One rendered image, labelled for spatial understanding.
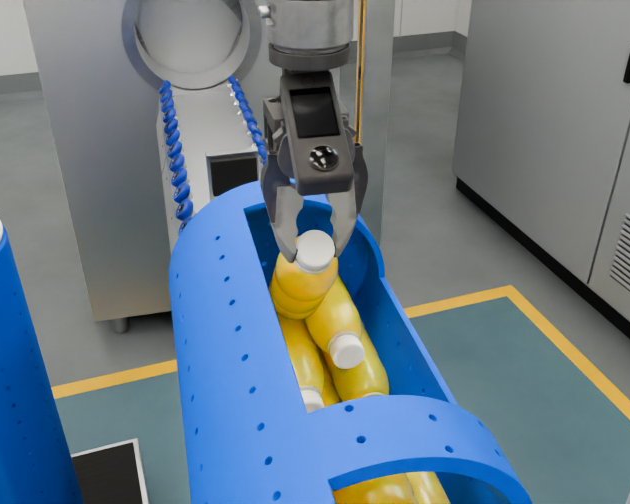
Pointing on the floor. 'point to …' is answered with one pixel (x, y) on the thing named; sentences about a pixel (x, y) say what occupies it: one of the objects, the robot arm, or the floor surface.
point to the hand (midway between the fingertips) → (315, 251)
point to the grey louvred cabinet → (565, 142)
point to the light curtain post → (374, 101)
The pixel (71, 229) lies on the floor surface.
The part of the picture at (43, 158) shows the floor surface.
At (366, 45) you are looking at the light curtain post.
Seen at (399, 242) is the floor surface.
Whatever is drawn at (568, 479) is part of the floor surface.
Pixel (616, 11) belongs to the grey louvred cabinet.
